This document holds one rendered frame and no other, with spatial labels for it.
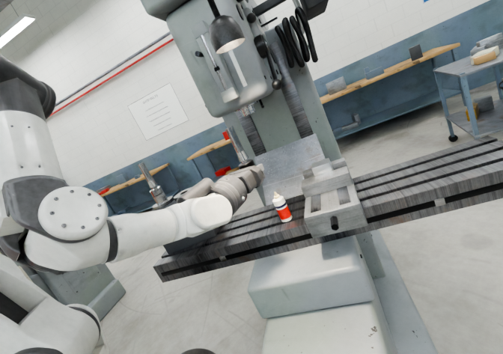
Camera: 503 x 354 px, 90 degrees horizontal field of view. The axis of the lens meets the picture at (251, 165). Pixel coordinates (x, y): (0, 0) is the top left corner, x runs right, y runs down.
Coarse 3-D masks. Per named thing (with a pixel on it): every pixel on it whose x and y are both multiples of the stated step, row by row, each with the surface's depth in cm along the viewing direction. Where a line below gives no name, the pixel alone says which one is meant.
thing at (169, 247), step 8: (184, 192) 103; (168, 200) 100; (176, 200) 98; (160, 208) 99; (208, 232) 99; (216, 232) 101; (184, 240) 100; (192, 240) 100; (200, 240) 100; (168, 248) 101; (176, 248) 101
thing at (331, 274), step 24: (336, 240) 78; (264, 264) 83; (288, 264) 78; (312, 264) 73; (336, 264) 69; (360, 264) 66; (264, 288) 73; (288, 288) 72; (312, 288) 70; (336, 288) 68; (360, 288) 67; (264, 312) 76; (288, 312) 74
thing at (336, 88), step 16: (416, 48) 361; (448, 48) 341; (400, 64) 391; (432, 64) 410; (336, 80) 407; (368, 80) 382; (336, 96) 388; (432, 96) 397; (448, 96) 363; (384, 112) 430; (400, 112) 388; (352, 128) 421; (224, 144) 451; (192, 160) 476; (208, 160) 542; (176, 192) 568; (128, 208) 618; (144, 208) 550
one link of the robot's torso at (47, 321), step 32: (0, 256) 58; (0, 288) 56; (32, 288) 57; (0, 320) 48; (32, 320) 52; (64, 320) 57; (96, 320) 62; (0, 352) 49; (32, 352) 49; (64, 352) 52
